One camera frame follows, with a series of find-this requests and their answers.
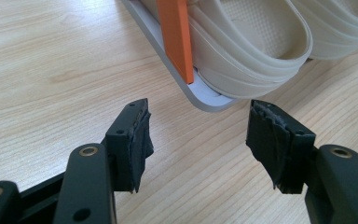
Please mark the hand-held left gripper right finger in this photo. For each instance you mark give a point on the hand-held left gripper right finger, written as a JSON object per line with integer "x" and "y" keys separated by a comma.
{"x": 279, "y": 155}

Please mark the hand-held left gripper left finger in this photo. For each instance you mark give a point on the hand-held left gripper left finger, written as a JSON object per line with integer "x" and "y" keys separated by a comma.
{"x": 130, "y": 155}

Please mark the cream clog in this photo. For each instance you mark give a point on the cream clog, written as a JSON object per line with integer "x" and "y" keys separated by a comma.
{"x": 245, "y": 71}
{"x": 338, "y": 40}

